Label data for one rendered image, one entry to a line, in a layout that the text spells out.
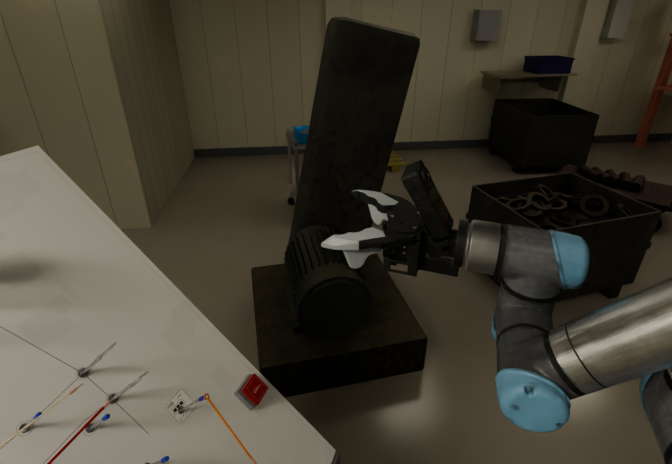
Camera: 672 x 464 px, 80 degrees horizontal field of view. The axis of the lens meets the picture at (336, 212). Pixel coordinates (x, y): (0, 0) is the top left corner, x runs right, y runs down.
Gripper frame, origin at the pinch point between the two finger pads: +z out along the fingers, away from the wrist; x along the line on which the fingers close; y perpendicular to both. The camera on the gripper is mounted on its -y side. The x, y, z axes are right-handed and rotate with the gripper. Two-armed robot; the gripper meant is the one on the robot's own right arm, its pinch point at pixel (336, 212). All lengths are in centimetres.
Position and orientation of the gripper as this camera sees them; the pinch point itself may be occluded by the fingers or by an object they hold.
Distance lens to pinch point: 63.5
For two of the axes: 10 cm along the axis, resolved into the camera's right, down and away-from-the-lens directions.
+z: -9.4, -1.5, 3.0
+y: 0.5, 8.3, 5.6
